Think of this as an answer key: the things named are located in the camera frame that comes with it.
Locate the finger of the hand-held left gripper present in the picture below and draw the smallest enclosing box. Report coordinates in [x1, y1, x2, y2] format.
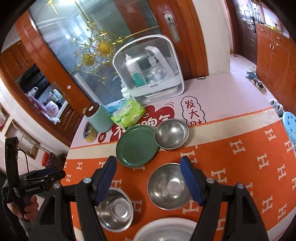
[24, 170, 66, 186]
[23, 166, 57, 180]

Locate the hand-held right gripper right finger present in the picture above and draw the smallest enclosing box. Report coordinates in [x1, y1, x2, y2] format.
[180, 156, 265, 241]

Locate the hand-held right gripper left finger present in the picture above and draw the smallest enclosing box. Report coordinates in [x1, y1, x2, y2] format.
[30, 156, 118, 241]

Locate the medium stainless steel bowl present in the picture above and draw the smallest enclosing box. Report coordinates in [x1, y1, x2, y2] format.
[147, 163, 197, 211]

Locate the large stainless steel bowl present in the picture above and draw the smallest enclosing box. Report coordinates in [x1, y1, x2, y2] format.
[95, 188, 134, 233]

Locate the green plate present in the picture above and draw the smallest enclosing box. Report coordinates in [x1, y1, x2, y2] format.
[116, 126, 159, 168]

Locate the large white plate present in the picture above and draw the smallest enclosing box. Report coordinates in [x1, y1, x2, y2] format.
[133, 217, 198, 241]

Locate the person's left hand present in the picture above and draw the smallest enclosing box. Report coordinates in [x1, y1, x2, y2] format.
[6, 196, 40, 220]

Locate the red basket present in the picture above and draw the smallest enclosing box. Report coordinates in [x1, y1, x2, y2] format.
[41, 152, 55, 167]

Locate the orange patterned tablecloth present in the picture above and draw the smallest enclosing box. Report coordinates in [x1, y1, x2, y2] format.
[62, 105, 296, 241]

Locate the glass jar with yellow contents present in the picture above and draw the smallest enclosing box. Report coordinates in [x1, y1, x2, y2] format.
[83, 120, 97, 143]

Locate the small stainless steel bowl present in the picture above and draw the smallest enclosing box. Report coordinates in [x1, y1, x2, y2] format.
[154, 119, 189, 151]

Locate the wooden kitchen cabinet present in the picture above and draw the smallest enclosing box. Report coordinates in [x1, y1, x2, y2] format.
[55, 102, 85, 146]

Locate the green canister with dark lid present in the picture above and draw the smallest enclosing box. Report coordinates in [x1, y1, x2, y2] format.
[84, 103, 115, 133]

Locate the pink rice cooker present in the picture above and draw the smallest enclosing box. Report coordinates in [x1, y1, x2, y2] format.
[44, 101, 60, 114]

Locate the green tissue pack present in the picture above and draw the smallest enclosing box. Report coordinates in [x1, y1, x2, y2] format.
[111, 100, 147, 130]

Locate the blue plastic packet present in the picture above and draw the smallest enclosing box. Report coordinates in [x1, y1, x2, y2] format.
[105, 102, 126, 115]

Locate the small white bottle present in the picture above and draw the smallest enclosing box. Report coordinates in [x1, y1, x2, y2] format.
[121, 83, 130, 100]

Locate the white storage box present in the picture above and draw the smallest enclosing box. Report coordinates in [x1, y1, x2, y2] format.
[113, 34, 185, 105]

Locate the clear bottle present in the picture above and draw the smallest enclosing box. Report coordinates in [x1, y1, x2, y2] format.
[146, 60, 162, 81]

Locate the blue plastic stool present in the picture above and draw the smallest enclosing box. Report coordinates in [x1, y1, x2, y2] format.
[281, 111, 296, 149]

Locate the white bottle with green label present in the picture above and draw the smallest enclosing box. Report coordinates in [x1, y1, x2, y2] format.
[125, 54, 144, 86]

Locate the row of shoes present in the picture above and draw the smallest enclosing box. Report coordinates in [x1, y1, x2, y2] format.
[245, 66, 285, 116]

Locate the glass door with gold ornament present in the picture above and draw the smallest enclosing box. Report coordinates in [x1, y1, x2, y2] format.
[28, 0, 162, 109]

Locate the dark entrance door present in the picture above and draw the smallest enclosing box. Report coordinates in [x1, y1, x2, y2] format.
[233, 0, 258, 65]

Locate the black cable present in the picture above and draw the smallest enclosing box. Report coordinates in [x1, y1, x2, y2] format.
[17, 149, 29, 174]

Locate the wooden picture frame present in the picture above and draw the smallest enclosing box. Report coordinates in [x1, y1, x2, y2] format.
[5, 119, 41, 160]

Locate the wooden wall cabinet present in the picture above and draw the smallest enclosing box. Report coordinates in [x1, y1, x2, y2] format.
[254, 0, 296, 112]

